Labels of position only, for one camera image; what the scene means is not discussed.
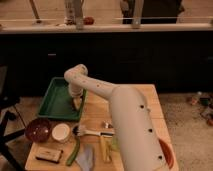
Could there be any blue-grey cloth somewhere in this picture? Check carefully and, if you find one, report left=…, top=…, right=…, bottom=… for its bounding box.
left=75, top=144, right=94, bottom=171

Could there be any red object on counter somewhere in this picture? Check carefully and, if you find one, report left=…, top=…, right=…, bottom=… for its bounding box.
left=84, top=17, right=94, bottom=25

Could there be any green plastic tray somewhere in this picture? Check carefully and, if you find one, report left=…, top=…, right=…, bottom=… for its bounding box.
left=37, top=77, right=86, bottom=122

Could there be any green cucumber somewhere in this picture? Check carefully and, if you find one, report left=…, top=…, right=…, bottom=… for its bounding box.
left=66, top=136, right=80, bottom=166

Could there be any orange bowl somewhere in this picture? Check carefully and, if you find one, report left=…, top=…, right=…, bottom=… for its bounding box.
left=159, top=139, right=174, bottom=168

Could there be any green plastic cup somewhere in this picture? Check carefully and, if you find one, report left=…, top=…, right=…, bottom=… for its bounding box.
left=111, top=136, right=119, bottom=152

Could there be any yellow corn cob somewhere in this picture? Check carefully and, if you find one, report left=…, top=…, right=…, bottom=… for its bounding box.
left=100, top=136, right=111, bottom=163

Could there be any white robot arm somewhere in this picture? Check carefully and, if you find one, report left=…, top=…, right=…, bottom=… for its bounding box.
left=64, top=64, right=169, bottom=171

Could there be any wooden black eraser block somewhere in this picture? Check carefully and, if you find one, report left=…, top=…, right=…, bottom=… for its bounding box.
left=35, top=147, right=63, bottom=163

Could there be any white round container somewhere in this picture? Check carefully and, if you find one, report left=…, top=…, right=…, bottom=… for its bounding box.
left=52, top=123, right=71, bottom=143

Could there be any dark red bowl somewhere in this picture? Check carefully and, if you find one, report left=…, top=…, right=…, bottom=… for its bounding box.
left=25, top=118, right=51, bottom=143

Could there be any black chair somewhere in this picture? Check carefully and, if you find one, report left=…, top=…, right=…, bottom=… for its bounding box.
left=0, top=66, right=25, bottom=171

